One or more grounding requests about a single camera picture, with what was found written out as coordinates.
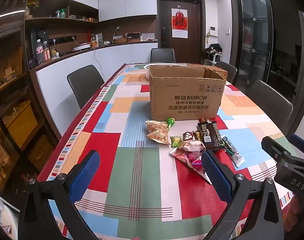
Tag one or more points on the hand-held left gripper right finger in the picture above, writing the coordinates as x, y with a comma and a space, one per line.
217, 177

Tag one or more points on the black coffee machine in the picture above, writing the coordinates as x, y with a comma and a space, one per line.
38, 42

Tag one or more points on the small wicker tray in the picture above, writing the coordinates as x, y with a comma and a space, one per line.
120, 40

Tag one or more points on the dark grey dining chair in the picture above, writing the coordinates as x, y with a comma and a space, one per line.
162, 55
84, 82
272, 102
228, 70

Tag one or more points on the clear water bottle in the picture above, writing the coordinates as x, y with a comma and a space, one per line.
39, 52

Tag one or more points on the white green stick packet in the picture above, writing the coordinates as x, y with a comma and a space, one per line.
233, 152

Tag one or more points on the white shoe rack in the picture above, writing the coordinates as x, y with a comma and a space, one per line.
212, 57

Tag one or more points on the white counter cabinet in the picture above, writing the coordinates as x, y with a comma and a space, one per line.
54, 85

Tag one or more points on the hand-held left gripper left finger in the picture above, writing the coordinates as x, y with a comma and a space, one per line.
84, 172

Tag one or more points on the white intercom panel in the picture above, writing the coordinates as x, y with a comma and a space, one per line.
212, 31

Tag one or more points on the green candy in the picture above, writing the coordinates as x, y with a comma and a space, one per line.
170, 122

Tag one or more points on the white wall cabinets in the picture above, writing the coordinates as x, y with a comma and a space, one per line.
127, 0

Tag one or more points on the small brown snack packet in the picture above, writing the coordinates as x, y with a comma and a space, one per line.
188, 135

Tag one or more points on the small tan snack bar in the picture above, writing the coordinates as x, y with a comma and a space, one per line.
197, 135

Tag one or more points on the pink label bottle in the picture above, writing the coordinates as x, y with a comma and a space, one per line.
46, 51

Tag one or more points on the dark wooden shelf unit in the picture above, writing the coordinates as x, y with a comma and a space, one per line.
9, 92

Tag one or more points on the white desk lamp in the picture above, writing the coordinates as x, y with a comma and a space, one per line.
116, 31

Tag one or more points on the dark chocolate packet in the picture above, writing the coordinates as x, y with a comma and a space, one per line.
209, 135

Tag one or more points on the colourful patchwork tablecloth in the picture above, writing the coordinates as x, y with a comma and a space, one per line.
132, 170

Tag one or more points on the dark brown door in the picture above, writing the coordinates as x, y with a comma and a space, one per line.
189, 17

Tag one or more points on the dark glass sliding door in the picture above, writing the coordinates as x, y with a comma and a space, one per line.
262, 42

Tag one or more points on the beige snack packet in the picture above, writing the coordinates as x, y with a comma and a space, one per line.
157, 137
155, 125

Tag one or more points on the red pink triangular snack bag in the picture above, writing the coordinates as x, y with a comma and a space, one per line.
187, 158

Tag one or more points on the red white wall calendar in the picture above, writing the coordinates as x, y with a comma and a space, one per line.
179, 22

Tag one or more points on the person's right hand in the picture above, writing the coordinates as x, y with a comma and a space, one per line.
301, 212

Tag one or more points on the white plastic fruit basket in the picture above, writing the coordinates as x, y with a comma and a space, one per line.
146, 67

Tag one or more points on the black bag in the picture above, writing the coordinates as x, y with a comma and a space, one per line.
214, 48

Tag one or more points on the yellow green snack packet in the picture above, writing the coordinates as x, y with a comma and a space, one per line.
176, 141

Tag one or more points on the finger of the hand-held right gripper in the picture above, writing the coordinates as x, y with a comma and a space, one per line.
300, 141
274, 145

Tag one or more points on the brown cardboard box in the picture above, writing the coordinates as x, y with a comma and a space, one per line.
184, 97

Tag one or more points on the brown wall shelf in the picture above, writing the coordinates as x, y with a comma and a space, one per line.
59, 20

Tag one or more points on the yellow storage box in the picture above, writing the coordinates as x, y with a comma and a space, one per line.
20, 122

